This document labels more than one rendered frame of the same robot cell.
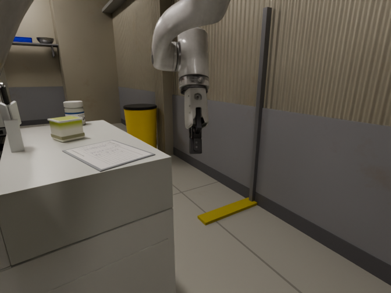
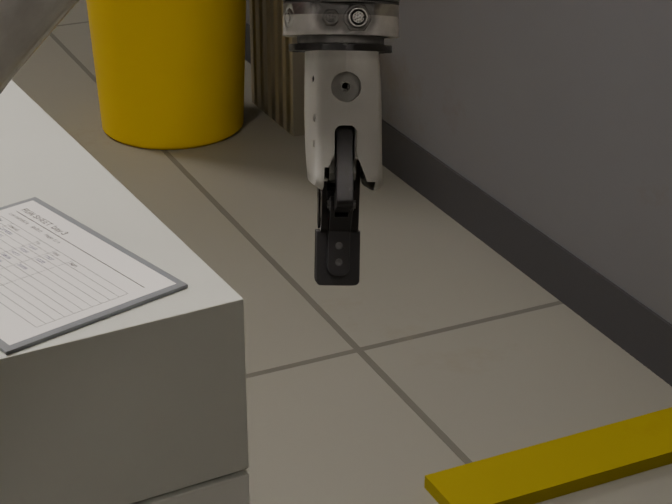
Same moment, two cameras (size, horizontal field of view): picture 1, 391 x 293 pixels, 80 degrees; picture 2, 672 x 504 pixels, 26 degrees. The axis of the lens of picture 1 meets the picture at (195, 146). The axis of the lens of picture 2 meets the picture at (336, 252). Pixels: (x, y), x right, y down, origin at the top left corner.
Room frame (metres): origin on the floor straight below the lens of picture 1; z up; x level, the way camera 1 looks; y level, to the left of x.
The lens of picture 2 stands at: (-0.35, -0.11, 1.45)
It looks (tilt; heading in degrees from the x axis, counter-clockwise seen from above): 26 degrees down; 7
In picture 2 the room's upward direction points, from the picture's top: straight up
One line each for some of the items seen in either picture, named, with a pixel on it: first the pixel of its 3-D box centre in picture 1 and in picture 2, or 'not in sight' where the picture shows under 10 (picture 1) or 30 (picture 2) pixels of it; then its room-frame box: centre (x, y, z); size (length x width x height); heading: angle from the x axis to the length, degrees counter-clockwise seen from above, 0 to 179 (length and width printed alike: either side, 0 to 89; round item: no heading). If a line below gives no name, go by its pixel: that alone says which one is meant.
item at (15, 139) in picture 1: (12, 125); not in sight; (0.62, 0.49, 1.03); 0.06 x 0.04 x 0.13; 36
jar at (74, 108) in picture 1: (74, 113); not in sight; (0.95, 0.49, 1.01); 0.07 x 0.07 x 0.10
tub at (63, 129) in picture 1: (67, 128); not in sight; (0.73, 0.41, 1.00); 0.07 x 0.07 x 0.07; 54
